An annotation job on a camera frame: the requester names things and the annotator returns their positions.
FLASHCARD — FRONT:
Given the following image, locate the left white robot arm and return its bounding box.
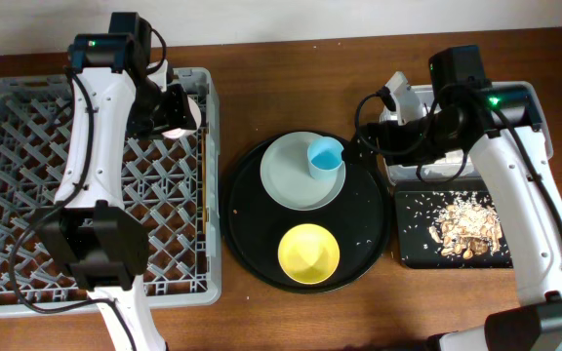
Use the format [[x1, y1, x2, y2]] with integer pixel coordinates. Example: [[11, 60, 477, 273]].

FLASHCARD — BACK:
[[35, 12, 203, 350]]

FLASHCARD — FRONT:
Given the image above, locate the white paper napkin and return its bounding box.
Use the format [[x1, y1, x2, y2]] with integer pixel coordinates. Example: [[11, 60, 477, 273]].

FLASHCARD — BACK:
[[388, 106, 467, 170]]

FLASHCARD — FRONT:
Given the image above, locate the grey plastic dishwasher rack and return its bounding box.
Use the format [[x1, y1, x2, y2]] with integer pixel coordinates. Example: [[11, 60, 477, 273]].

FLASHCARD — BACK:
[[0, 67, 221, 318]]

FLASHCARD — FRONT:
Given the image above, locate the round black serving tray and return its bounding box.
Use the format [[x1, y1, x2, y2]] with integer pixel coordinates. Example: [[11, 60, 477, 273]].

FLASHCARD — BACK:
[[220, 136, 393, 293]]

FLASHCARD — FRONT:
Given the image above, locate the food scraps and rice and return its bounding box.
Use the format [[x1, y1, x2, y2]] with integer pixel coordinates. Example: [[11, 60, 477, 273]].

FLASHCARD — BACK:
[[427, 191, 503, 260]]

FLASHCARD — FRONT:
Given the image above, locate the light grey round plate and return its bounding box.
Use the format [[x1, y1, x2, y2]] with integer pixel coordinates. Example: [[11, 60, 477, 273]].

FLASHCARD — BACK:
[[260, 132, 345, 211]]

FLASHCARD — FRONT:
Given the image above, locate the yellow plastic bowl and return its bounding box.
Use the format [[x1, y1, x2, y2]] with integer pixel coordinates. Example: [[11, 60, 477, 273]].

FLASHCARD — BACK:
[[277, 223, 341, 285]]

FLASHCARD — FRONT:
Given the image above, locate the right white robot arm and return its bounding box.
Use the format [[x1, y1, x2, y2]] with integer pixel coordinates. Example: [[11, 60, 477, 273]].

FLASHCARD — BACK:
[[342, 45, 562, 350]]

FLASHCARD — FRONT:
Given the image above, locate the clear plastic storage bin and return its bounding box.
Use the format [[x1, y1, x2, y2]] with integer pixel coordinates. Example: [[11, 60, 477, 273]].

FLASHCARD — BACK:
[[379, 81, 554, 185]]

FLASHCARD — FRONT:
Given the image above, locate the blue plastic cup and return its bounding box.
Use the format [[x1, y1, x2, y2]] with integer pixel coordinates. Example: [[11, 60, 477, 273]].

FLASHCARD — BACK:
[[306, 136, 343, 180]]

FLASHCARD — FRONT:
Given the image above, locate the pink plastic cup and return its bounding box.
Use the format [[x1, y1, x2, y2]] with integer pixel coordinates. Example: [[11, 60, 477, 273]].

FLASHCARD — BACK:
[[162, 97, 202, 139]]

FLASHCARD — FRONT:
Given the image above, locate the black rectangular tray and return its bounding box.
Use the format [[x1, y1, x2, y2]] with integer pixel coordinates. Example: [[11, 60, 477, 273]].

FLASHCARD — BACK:
[[393, 178, 512, 269]]

